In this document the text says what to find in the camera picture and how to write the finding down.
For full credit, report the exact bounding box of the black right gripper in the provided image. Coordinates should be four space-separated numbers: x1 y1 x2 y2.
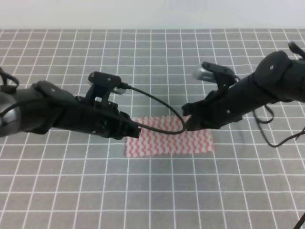
182 90 243 131

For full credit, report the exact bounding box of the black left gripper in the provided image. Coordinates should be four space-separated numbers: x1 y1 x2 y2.
59 96 141 140

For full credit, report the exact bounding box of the pink wavy striped towel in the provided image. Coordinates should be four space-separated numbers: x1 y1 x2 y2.
125 116 214 158

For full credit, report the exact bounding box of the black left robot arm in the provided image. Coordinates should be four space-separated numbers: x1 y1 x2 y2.
0 70 141 140

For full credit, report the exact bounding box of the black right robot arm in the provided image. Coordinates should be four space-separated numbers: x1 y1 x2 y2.
182 42 305 131

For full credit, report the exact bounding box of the grey grid tablecloth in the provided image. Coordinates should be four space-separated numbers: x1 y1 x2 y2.
0 29 305 229

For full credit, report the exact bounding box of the black left camera cable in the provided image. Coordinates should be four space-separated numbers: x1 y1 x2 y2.
120 82 186 135

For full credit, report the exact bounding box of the black camera cable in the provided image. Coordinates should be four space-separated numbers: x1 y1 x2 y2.
234 76 305 229
120 82 186 135

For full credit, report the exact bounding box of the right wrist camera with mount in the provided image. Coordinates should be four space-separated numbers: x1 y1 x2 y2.
193 62 236 89

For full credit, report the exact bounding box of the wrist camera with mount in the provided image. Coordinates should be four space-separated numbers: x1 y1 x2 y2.
193 62 236 89
85 72 127 105

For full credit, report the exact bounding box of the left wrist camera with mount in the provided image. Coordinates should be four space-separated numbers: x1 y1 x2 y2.
85 72 127 105

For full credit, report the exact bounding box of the black right camera cable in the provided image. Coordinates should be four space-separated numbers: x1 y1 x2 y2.
234 76 305 229

